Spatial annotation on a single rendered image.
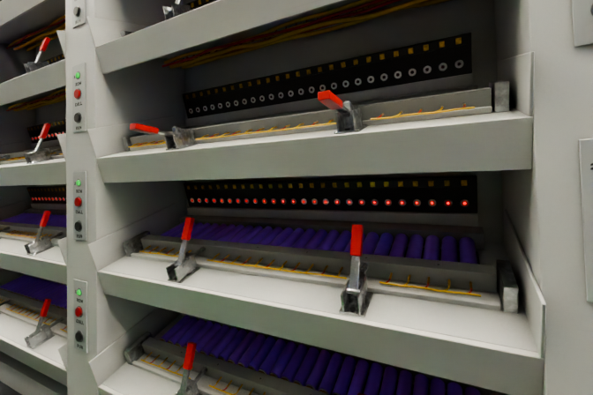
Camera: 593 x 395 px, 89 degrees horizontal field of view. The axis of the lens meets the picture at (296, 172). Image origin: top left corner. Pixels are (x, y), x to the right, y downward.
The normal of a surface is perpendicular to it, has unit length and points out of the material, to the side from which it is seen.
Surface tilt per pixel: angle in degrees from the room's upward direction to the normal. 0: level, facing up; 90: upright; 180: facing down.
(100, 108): 90
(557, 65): 90
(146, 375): 17
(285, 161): 107
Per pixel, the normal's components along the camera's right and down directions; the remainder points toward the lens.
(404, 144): -0.43, 0.28
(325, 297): -0.15, -0.96
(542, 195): -0.46, -0.01
